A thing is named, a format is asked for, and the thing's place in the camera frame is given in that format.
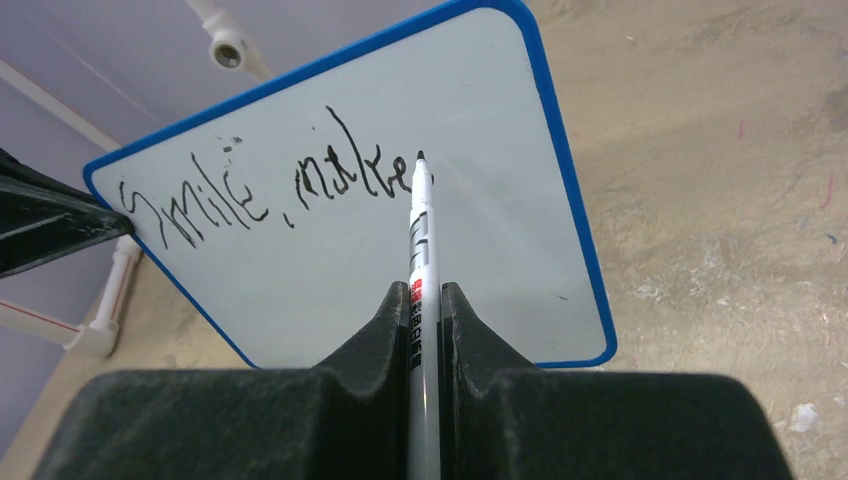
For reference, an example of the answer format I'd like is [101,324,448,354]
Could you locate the white whiteboard marker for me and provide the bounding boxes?
[407,152,442,479]

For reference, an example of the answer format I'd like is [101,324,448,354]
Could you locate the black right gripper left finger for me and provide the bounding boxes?
[34,282,409,479]

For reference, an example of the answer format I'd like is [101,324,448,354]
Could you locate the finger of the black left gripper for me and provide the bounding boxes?
[1,150,134,278]

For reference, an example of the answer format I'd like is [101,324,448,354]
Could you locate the blue framed whiteboard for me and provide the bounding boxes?
[83,1,617,368]

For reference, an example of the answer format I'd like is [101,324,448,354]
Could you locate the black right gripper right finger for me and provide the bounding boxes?
[442,283,792,479]

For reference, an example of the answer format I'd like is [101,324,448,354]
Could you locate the white PVC pipe frame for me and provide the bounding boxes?
[1,1,273,357]

